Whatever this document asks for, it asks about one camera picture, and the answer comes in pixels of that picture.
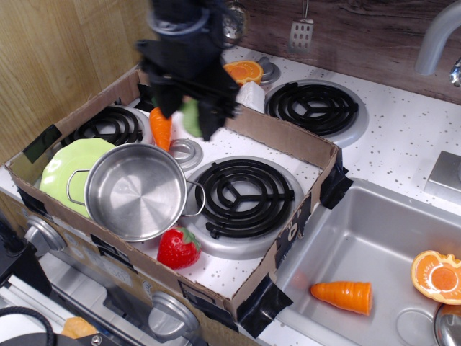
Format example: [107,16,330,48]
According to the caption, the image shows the orange carrot piece in sink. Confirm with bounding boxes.
[310,281,373,316]

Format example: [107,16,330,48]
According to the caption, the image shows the silver oven knob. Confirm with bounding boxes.
[148,291,199,343]
[25,216,67,257]

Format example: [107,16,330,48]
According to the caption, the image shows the silver stove knob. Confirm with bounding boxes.
[257,56,281,85]
[169,138,203,171]

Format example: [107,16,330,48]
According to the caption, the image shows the light green toy broccoli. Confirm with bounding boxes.
[181,99,202,138]

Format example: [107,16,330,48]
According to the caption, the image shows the orange toy carrot in fence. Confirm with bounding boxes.
[149,107,172,151]

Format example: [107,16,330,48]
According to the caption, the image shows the orange toy at bottom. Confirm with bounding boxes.
[61,316,98,339]

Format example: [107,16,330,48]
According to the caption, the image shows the hanging metal ladle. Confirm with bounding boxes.
[223,1,249,44]

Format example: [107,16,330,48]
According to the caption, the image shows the stainless steel pot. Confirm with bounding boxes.
[84,143,191,242]

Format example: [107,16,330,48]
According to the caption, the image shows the silver centre stove knob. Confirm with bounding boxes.
[169,138,203,171]

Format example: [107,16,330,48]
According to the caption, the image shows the white toy wedge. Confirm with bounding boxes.
[236,81,265,113]

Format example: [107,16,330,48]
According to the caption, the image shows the back right black burner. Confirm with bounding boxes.
[266,81,362,136]

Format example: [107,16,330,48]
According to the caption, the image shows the red toy strawberry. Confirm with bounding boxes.
[156,227,202,270]

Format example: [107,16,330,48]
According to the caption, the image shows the front left black burner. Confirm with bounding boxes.
[61,105,154,147]

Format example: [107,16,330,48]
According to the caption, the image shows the silver left oven knob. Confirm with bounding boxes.
[25,216,67,257]

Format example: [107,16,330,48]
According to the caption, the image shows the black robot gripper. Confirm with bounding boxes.
[136,1,240,141]

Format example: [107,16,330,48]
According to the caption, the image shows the silver back stove knob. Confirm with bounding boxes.
[257,56,281,85]

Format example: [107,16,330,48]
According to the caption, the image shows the silver faucet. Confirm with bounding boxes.
[414,1,460,76]

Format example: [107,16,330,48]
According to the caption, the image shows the silver right oven knob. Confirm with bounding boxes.
[148,291,199,343]

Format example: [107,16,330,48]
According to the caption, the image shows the light green plate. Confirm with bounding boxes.
[39,138,115,218]

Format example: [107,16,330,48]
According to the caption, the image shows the front right black burner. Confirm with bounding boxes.
[195,159,295,239]

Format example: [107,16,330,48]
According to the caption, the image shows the orange half in sink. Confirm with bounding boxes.
[411,250,460,306]

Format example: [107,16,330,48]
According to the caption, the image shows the silver sink basin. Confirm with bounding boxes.
[276,179,460,345]

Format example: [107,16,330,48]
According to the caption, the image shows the silver faucet base plate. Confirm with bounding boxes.
[424,151,460,204]

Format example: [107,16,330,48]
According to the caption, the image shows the brown cardboard fence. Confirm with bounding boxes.
[6,70,351,345]

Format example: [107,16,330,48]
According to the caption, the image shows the orange half on stove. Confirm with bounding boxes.
[223,61,264,87]

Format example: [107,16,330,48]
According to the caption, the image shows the black burner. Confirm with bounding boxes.
[195,159,295,239]
[61,105,154,147]
[266,81,362,136]

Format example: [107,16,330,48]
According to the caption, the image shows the hanging metal spatula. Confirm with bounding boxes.
[287,0,314,54]

